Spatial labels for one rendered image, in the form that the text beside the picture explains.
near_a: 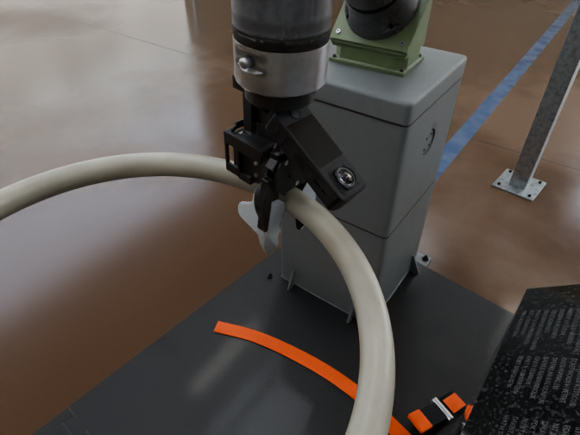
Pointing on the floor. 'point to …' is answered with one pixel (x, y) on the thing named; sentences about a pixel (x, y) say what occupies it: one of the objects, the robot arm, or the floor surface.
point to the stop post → (545, 119)
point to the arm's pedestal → (378, 170)
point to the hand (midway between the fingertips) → (288, 236)
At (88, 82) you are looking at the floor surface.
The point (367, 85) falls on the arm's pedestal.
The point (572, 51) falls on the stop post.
